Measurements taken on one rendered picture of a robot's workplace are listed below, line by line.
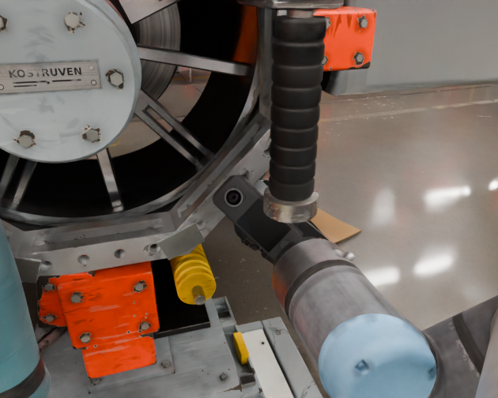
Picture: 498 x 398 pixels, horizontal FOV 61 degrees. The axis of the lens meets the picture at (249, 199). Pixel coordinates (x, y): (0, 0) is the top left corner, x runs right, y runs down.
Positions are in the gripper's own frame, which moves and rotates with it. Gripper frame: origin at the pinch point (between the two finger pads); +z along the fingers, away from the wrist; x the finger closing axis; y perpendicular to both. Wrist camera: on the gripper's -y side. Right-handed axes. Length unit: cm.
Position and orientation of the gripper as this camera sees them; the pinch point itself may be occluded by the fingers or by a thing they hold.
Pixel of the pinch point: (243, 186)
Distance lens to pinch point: 64.6
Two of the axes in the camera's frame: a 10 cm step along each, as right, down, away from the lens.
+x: 6.8, -7.2, -1.4
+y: 6.8, 5.3, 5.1
